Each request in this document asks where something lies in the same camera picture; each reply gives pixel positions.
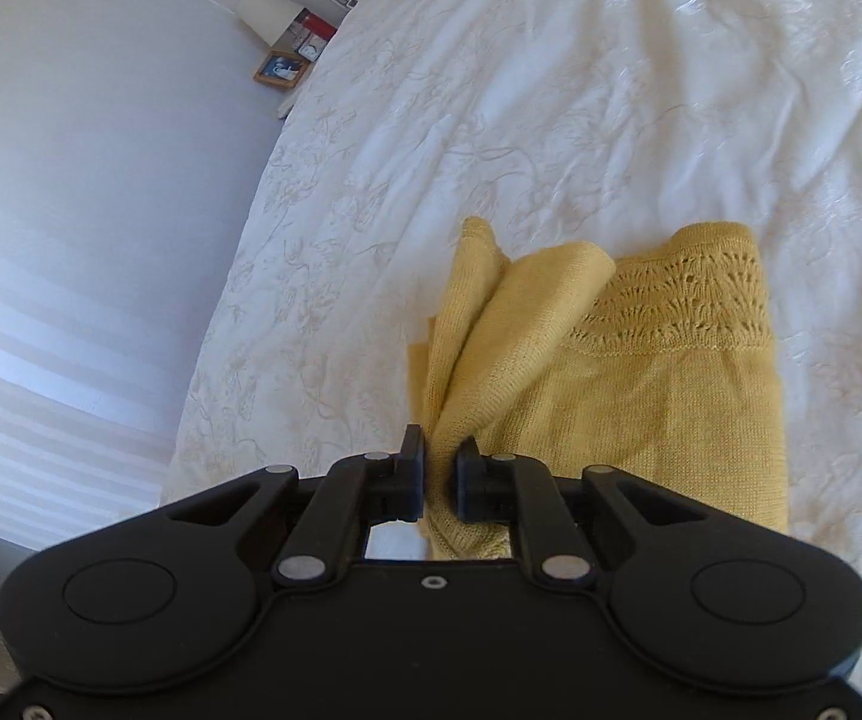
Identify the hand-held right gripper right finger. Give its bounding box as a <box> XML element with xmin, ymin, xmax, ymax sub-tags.
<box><xmin>453</xmin><ymin>436</ymin><xmax>710</xmax><ymax>590</ymax></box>

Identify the white embroidered bedspread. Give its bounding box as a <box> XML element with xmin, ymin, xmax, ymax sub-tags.
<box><xmin>159</xmin><ymin>0</ymin><xmax>862</xmax><ymax>713</ymax></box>

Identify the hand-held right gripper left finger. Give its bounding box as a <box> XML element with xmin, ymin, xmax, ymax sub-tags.
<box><xmin>164</xmin><ymin>424</ymin><xmax>428</xmax><ymax>590</ymax></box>

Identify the wooden photo frame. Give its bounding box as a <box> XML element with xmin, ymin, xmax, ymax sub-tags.
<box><xmin>253</xmin><ymin>49</ymin><xmax>309</xmax><ymax>89</ymax></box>

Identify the mustard yellow knit sweater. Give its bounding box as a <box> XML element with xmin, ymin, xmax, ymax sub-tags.
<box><xmin>407</xmin><ymin>216</ymin><xmax>791</xmax><ymax>563</ymax></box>

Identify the red and white box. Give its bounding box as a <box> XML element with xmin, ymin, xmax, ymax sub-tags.
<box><xmin>288</xmin><ymin>7</ymin><xmax>339</xmax><ymax>53</ymax></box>

